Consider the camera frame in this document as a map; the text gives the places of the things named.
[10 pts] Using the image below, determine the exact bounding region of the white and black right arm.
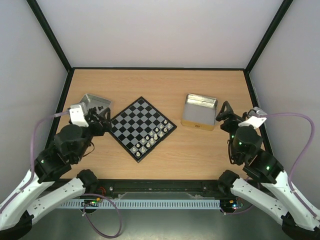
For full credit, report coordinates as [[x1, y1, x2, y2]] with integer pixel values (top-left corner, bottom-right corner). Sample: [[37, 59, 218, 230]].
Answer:
[[215, 101, 320, 240]]

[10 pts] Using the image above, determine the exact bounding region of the black enclosure frame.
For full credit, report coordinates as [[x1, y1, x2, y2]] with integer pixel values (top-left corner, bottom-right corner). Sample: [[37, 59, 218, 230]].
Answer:
[[4, 0, 310, 240]]

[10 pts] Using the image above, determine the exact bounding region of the light blue slotted cable duct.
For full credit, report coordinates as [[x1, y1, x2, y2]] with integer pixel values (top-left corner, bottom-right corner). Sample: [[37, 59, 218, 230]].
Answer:
[[58, 199, 221, 210]]

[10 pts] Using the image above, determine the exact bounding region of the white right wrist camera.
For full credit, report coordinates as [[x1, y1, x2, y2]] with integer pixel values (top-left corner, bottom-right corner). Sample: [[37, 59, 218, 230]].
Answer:
[[238, 106, 267, 130]]

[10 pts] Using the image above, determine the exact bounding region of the pile of black chess pieces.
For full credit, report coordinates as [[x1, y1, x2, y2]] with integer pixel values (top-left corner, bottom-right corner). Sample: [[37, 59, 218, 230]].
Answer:
[[88, 106, 104, 115]]

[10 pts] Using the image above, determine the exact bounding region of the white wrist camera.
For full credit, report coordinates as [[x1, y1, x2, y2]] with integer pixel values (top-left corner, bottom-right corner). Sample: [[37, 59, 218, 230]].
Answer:
[[238, 106, 267, 130], [69, 102, 89, 128]]

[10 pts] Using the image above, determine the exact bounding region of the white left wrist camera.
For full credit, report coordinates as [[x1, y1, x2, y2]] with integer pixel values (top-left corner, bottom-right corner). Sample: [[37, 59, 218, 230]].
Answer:
[[69, 102, 89, 128]]

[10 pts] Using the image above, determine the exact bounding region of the gold-rimmed metal tin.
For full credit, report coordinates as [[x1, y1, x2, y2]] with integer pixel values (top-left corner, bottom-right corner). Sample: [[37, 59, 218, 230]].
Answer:
[[180, 93, 218, 131]]

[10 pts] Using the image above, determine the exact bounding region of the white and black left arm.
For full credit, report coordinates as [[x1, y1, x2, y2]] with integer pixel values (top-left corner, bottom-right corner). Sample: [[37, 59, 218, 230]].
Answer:
[[0, 107, 111, 240]]

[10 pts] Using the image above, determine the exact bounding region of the silver metal tin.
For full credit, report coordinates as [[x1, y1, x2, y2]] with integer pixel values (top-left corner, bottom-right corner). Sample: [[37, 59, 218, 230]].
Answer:
[[78, 93, 112, 119]]

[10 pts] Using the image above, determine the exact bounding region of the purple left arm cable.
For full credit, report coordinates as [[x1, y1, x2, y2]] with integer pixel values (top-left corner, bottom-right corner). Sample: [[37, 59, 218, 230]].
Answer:
[[0, 111, 123, 237]]

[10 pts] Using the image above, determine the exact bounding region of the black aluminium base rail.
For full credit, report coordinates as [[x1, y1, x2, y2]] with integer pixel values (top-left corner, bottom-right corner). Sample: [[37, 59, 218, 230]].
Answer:
[[24, 177, 291, 198]]

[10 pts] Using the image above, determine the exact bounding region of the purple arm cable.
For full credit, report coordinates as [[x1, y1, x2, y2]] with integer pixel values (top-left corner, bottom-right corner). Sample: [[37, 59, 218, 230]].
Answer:
[[0, 111, 123, 237], [221, 112, 320, 221]]

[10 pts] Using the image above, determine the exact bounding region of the black and white chessboard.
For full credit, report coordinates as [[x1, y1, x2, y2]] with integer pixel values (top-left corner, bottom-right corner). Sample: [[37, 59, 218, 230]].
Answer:
[[110, 96, 177, 163]]

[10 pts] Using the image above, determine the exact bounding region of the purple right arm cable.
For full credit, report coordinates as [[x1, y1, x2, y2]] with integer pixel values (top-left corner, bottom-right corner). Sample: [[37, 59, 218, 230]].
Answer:
[[221, 112, 320, 221]]

